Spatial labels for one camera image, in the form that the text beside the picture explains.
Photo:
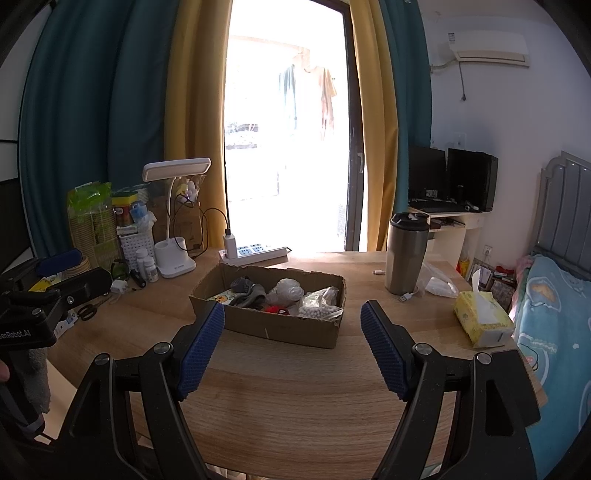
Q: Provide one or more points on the white desk lamp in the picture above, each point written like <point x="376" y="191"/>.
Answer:
<point x="174" y="263"/>

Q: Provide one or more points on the blue packet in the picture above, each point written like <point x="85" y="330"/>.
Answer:
<point x="138" y="211"/>

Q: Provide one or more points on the dark sliding door frame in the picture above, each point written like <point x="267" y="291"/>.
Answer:
<point x="353" y="161"/>

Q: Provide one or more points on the cardboard box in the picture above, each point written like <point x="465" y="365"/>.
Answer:
<point x="277" y="330"/>

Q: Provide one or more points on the jar with yellow lid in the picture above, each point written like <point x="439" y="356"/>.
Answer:
<point x="123" y="210"/>

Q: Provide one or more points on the brown carton behind lamp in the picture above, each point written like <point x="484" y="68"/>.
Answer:
<point x="184" y="226"/>

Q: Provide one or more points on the wall socket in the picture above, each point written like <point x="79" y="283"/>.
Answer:
<point x="487" y="252"/>

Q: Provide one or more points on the white perforated basket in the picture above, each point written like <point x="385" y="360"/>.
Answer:
<point x="136" y="237"/>

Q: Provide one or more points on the steel tumbler with black lid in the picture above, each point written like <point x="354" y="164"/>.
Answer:
<point x="405" y="258"/>

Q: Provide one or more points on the red soft item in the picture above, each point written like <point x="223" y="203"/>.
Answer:
<point x="277" y="309"/>

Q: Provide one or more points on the blue printed blanket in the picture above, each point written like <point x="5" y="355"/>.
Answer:
<point x="558" y="350"/>

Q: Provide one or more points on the small white plug adapter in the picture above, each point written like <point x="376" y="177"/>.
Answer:
<point x="119" y="286"/>

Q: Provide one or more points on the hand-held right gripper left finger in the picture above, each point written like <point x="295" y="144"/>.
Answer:
<point x="203" y="350"/>

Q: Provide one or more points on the white power strip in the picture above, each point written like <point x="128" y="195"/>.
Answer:
<point x="258" y="251"/>

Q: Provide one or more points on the grey bed headboard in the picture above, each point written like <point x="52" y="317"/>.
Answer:
<point x="563" y="203"/>

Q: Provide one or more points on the clear plastic bag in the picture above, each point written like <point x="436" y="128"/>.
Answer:
<point x="436" y="281"/>

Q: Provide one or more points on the hanging dark garment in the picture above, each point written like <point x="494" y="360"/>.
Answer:
<point x="288" y="92"/>

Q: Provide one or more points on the clear bubble wrap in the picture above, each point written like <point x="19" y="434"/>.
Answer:
<point x="321" y="304"/>

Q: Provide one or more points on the white air conditioner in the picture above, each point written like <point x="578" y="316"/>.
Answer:
<point x="489" y="48"/>

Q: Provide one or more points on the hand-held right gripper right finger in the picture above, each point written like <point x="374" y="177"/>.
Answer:
<point x="383" y="350"/>

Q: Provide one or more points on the hanging orange shirt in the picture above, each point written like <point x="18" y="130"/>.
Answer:
<point x="323" y="92"/>

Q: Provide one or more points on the teal curtain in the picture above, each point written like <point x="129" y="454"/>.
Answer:
<point x="92" y="115"/>
<point x="411" y="92"/>

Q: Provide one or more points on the black scissors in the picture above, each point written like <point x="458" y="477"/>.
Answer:
<point x="90" y="310"/>

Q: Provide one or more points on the grey towel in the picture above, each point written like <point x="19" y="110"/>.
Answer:
<point x="37" y="378"/>

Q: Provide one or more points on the stack of paper cups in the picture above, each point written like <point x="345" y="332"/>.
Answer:
<point x="83" y="266"/>

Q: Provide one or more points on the bag of cotton balls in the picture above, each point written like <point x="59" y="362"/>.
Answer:
<point x="189" y="189"/>

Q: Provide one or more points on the yellow curtain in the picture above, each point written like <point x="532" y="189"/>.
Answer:
<point x="376" y="138"/>
<point x="198" y="115"/>

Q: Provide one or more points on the small white desk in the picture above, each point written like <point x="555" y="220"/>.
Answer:
<point x="455" y="240"/>

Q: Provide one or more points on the yellow tissue pack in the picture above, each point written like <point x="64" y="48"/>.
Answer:
<point x="485" y="323"/>

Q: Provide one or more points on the grey sock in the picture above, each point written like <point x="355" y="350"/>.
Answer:
<point x="241" y="285"/>
<point x="254" y="297"/>

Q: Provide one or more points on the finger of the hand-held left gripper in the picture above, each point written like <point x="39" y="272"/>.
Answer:
<point x="87" y="286"/>
<point x="60" y="262"/>

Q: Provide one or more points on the small printed tissue pack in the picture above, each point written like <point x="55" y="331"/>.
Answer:
<point x="219" y="298"/>

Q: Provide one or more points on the black monitor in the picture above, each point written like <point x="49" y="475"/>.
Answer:
<point x="427" y="170"/>
<point x="473" y="177"/>

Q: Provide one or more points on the green snack packet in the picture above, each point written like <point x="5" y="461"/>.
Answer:
<point x="90" y="221"/>

